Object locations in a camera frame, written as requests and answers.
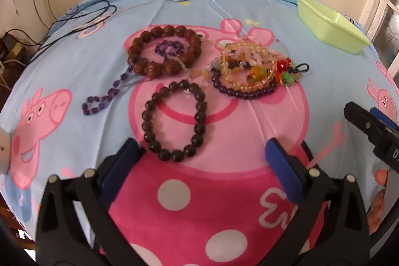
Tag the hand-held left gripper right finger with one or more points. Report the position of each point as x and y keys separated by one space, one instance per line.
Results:
x=283 y=169

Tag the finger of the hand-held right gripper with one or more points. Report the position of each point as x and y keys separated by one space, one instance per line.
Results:
x=385 y=118
x=361 y=121

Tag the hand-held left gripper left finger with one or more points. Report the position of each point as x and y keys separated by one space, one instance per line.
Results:
x=124 y=166

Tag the green plastic basket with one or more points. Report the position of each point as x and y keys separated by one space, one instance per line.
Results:
x=330 y=27

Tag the person's right hand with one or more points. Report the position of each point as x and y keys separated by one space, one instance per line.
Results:
x=375 y=210

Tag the cartoon pig printed blanket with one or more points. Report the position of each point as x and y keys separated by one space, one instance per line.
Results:
x=93 y=135

